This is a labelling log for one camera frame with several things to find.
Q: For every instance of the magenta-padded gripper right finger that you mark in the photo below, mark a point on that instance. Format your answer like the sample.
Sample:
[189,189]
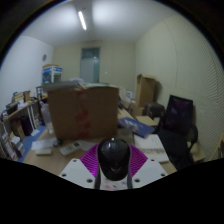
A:
[150,171]

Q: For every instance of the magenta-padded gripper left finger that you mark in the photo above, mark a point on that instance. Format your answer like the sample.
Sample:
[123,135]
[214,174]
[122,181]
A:
[76,171]

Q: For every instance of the black computer mouse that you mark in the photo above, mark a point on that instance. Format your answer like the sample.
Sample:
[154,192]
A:
[114,158]

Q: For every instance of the open white notebook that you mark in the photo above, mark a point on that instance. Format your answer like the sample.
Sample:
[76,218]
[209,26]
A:
[151,146]

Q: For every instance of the black office chair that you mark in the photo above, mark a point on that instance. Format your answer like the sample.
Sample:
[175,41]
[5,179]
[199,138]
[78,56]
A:
[176,146]

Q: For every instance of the large brown cardboard box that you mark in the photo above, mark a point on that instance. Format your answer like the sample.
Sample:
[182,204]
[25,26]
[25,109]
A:
[71,113]

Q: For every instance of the clear plastic water jug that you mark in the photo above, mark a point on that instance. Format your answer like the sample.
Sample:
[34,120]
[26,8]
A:
[45,113]

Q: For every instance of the cluttered shelf unit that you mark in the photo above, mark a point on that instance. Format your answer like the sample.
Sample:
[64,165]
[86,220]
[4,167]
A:
[15,123]

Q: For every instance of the tall open cardboard box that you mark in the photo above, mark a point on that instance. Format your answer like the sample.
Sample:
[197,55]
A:
[145,91]

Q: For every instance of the blue and white carton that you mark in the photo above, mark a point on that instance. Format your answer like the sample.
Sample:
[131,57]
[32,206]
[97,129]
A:
[52,74]

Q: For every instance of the grey door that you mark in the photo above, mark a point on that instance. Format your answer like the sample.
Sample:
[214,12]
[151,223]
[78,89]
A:
[90,65]

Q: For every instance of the long ceiling light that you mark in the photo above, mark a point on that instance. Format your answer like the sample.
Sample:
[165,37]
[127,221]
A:
[82,20]

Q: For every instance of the round wall clock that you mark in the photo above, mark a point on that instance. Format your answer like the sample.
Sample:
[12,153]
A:
[44,57]

